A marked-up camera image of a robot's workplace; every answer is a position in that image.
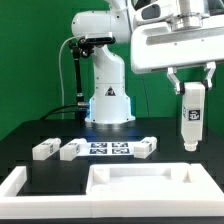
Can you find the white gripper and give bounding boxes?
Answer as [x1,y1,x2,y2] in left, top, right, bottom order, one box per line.
[131,14,224,95]

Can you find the white desk tabletop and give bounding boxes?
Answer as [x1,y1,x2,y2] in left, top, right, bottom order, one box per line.
[86,163,224,201]

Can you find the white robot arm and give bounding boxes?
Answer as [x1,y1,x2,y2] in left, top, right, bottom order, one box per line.
[72,0,224,125]

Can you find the fiducial marker sheet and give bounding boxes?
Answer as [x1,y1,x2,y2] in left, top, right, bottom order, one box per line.
[87,142,134,156]

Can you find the white U-shaped fence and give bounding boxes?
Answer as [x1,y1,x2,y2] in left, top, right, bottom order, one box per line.
[0,166,224,219]

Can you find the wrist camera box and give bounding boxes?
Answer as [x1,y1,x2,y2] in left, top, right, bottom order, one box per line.
[133,0,173,28]

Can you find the black cables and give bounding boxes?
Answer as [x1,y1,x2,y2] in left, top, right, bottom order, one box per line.
[39,103,88,121]

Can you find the white cable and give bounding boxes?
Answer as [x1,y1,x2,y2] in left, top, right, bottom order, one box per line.
[58,35,79,120]

